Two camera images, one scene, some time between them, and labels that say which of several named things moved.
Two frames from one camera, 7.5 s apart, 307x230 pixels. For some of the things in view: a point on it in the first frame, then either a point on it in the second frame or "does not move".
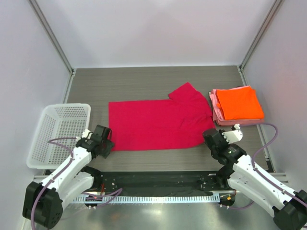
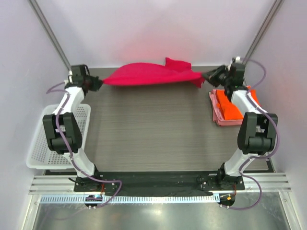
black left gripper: x=110 y=144 → x=97 y=83
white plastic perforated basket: x=61 y=127 does not move
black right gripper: x=221 y=131 → x=212 y=76
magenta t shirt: x=182 y=120 → x=172 y=72
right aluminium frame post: x=241 y=66 does not move
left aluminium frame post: x=48 y=28 does not move
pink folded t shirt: x=218 y=116 does not move
